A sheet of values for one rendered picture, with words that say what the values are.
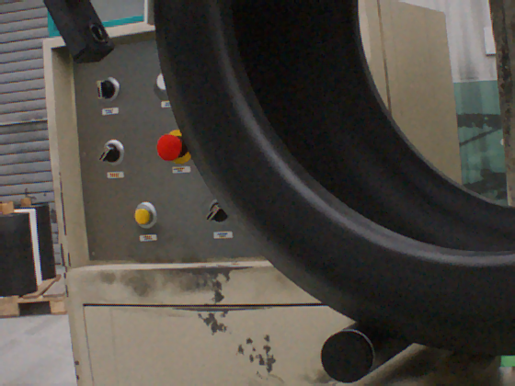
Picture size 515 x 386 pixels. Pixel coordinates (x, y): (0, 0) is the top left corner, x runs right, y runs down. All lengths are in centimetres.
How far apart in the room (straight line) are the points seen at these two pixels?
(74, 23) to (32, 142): 965
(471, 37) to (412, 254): 950
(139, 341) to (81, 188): 27
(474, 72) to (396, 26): 867
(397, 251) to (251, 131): 15
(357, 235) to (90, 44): 37
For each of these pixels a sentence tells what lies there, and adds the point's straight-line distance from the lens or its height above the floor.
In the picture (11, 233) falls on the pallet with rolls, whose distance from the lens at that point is 747.
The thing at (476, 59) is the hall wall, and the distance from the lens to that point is 1029.
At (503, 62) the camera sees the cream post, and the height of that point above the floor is 114.
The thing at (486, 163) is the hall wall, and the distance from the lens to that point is 1022.
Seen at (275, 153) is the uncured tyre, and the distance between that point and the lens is 86.
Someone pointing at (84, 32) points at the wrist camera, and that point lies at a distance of 109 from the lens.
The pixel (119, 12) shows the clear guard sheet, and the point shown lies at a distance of 172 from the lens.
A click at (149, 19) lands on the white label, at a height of 119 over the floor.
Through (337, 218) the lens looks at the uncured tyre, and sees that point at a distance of 84.
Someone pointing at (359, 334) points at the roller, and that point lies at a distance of 90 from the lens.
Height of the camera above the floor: 109
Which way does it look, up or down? 3 degrees down
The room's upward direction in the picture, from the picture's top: 5 degrees counter-clockwise
